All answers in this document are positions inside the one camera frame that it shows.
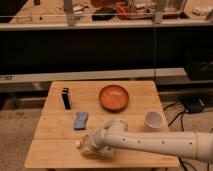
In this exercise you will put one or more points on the small white bottle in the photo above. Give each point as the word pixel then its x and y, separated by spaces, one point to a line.
pixel 78 144

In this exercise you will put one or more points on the black box at right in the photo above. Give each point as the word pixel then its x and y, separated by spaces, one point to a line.
pixel 199 65

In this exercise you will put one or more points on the vertical metal post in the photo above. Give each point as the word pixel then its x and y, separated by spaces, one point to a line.
pixel 68 6

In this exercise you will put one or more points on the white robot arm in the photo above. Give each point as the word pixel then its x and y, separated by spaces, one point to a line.
pixel 114 135

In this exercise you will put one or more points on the orange ceramic bowl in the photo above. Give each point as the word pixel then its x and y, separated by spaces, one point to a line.
pixel 113 97

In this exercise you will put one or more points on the blue sponge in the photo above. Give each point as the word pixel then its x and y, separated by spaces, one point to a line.
pixel 80 121

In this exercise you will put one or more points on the white paper cup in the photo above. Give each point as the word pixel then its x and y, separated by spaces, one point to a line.
pixel 153 121

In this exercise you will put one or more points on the black object on shelf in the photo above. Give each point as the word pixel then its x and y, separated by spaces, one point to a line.
pixel 104 13

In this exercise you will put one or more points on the red tool on shelf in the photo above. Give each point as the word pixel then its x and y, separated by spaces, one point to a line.
pixel 123 10

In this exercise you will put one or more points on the black rectangular block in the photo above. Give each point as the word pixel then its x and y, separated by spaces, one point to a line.
pixel 64 94

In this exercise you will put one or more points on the wooden table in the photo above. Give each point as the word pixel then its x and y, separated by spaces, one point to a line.
pixel 53 144

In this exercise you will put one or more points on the black power adapter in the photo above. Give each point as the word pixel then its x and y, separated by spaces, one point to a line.
pixel 193 105

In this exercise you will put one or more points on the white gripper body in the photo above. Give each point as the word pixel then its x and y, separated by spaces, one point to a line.
pixel 93 145

